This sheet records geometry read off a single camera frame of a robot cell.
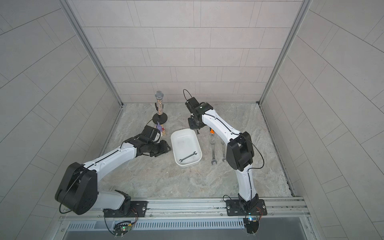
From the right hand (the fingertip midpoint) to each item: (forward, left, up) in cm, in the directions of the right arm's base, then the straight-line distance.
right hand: (195, 125), depth 90 cm
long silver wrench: (-6, -10, -11) cm, 17 cm away
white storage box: (-5, +8, -12) cm, 15 cm away
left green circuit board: (-48, +35, -10) cm, 60 cm away
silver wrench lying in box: (-17, +9, -11) cm, 22 cm away
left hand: (-12, +14, -5) cm, 19 cm away
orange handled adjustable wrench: (+2, -11, -10) cm, 15 cm away
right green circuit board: (-49, -24, -15) cm, 57 cm away
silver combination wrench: (-16, -16, -13) cm, 26 cm away
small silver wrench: (-5, -1, 0) cm, 5 cm away
